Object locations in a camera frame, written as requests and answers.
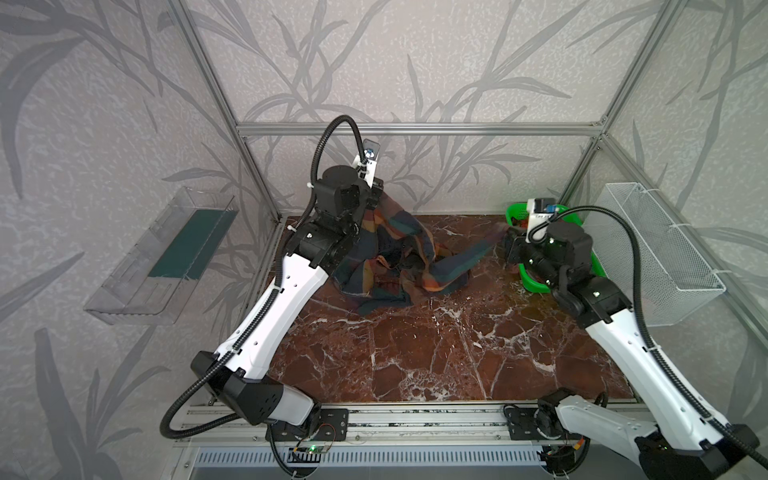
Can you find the green plastic basket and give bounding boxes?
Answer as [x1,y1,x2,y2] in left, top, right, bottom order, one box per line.
[505,202,605,298]

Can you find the multicolour plaid shirt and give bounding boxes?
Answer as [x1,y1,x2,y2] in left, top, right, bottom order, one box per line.
[330,194,510,316]

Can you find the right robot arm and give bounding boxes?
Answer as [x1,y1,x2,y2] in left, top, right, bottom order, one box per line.
[503,215,767,479]

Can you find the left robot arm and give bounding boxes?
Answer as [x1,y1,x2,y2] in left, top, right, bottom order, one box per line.
[191,164,383,429]

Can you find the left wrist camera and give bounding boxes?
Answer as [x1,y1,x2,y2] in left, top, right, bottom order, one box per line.
[353,139,380,188]

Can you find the white wire mesh basket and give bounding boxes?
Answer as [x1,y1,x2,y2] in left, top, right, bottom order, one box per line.
[584,182,726,327]

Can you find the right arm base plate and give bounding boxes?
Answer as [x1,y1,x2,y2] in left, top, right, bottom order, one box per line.
[502,404,584,445]

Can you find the aluminium frame bars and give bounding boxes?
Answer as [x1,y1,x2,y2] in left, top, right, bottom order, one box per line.
[157,1,767,347]

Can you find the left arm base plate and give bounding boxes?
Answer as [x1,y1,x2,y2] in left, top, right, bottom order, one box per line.
[266,407,350,442]

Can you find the clear plastic wall bin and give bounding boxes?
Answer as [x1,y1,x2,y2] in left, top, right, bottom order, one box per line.
[84,187,239,326]

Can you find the aluminium front rail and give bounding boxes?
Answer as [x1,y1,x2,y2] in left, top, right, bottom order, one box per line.
[172,401,653,451]

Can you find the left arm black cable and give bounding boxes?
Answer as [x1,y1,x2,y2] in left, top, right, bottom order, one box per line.
[158,115,368,440]

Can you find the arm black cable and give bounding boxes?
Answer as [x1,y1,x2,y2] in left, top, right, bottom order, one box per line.
[527,205,768,470]
[158,115,368,440]

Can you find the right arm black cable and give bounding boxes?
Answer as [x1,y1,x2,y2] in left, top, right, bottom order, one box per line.
[527,205,768,470]

